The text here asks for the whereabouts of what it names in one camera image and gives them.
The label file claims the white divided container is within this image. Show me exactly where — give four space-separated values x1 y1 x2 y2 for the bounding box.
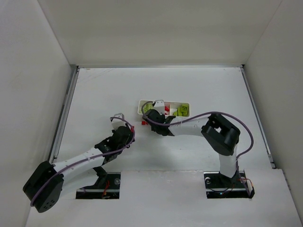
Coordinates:
137 100 190 122

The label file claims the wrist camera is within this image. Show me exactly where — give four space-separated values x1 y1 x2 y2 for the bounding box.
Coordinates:
111 113 125 130
153 100 165 115

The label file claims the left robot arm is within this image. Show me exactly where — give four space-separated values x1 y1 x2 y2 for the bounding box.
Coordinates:
23 126 134 213

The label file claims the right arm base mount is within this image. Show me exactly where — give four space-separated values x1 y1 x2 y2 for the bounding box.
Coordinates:
204 171 255 199

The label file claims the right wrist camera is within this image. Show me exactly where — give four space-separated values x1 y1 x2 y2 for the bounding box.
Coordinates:
153 100 165 115

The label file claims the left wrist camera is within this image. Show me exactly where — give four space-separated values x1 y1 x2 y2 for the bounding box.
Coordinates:
111 113 125 130

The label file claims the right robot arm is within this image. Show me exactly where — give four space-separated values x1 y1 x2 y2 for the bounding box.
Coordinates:
143 109 241 178

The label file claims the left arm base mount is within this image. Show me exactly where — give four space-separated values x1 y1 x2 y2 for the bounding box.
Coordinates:
75 167 121 200

